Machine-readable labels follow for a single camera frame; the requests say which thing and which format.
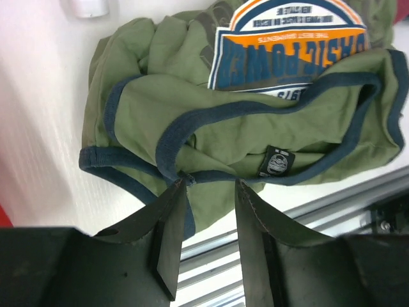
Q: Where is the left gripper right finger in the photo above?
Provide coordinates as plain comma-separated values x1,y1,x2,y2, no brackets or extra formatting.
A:
235,179,331,306

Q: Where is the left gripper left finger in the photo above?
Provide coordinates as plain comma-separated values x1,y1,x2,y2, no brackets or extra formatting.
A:
95,180,187,301

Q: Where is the green tank top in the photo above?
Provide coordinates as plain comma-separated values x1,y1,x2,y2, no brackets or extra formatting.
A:
79,1,408,238

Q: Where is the maroon tank top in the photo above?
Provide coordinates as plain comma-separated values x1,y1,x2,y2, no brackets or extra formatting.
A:
394,0,409,24

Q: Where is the red plastic bin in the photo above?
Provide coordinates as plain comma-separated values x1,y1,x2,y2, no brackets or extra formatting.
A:
0,205,13,228

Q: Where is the metal clothes rack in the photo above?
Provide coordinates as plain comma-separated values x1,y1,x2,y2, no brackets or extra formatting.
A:
68,0,110,19

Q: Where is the aluminium mounting rail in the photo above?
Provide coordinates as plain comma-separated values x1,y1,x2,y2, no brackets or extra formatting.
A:
176,168,408,306

